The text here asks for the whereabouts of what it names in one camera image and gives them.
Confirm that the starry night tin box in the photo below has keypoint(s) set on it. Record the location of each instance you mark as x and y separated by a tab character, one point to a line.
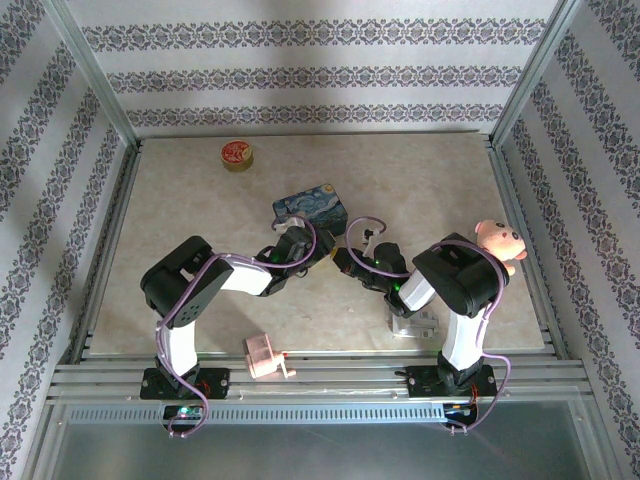
312	205

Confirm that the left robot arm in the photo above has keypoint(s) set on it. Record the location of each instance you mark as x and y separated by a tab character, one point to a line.
245	280

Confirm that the round red gold tin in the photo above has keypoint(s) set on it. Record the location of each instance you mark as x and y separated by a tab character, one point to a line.
236	155

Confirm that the pink pencil sharpener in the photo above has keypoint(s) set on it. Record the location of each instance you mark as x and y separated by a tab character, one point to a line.
262	357

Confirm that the wide aluminium base rail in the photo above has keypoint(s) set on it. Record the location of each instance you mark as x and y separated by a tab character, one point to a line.
325	380

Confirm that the grey metal panel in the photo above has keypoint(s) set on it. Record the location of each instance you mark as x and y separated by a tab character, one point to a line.
320	452

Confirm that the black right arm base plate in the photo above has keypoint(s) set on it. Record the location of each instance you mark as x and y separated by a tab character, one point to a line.
422	380

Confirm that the aluminium side rail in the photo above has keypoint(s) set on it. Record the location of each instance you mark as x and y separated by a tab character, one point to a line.
520	215
107	240

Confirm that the white grey plastic clip device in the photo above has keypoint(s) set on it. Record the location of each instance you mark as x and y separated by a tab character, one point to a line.
422	325

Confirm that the pink plush bear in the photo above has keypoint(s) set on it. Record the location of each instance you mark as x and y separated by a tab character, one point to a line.
500	240

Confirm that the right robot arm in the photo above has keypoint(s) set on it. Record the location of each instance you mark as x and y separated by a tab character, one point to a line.
462	340

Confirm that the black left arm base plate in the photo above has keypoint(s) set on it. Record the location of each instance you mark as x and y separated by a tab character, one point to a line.
217	382

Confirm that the aluminium frame post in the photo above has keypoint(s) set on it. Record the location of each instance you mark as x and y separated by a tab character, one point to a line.
537	70
95	75

